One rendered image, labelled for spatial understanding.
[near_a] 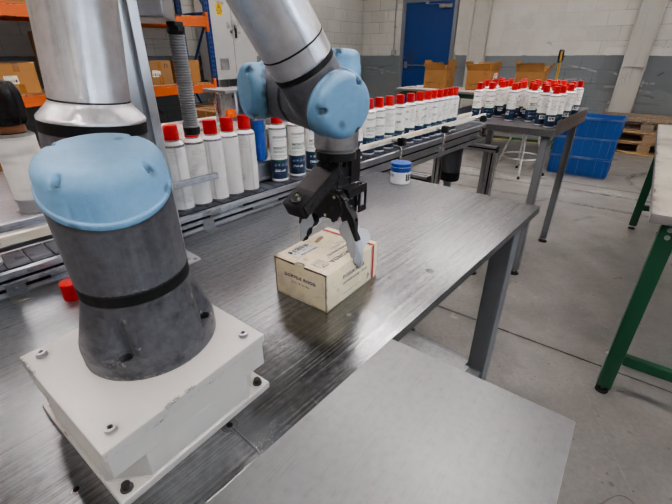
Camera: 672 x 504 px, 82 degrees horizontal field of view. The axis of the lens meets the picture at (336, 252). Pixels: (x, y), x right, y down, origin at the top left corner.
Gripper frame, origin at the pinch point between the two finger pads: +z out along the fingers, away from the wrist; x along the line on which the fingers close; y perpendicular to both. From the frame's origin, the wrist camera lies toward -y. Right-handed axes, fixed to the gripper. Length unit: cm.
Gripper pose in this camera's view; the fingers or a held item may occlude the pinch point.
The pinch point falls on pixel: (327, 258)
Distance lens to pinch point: 73.8
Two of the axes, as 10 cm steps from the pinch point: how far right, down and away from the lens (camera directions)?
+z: -0.1, 9.0, 4.4
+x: -8.0, -2.7, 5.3
